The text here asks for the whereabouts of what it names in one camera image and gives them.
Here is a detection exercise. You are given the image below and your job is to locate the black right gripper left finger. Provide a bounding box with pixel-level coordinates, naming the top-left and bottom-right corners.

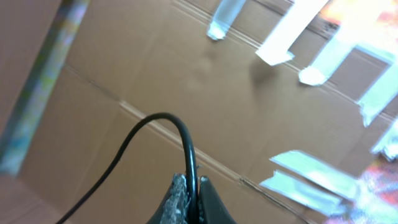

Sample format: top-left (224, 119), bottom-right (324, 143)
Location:
top-left (147, 174), bottom-right (188, 224)

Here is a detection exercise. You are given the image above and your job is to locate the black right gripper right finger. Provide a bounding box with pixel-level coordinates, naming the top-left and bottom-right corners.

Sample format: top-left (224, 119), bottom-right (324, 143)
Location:
top-left (198, 176), bottom-right (236, 224)

